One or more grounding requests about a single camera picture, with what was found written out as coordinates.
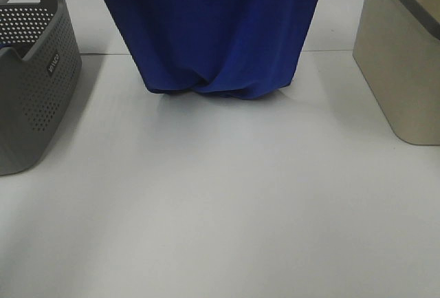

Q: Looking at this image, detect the grey perforated plastic basket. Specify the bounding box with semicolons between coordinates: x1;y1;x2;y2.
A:
1;0;82;175

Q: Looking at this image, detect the blue microfiber towel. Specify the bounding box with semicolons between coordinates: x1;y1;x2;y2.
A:
104;0;318;99

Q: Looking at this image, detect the beige plastic basket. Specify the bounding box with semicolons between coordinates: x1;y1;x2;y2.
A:
353;0;439;145

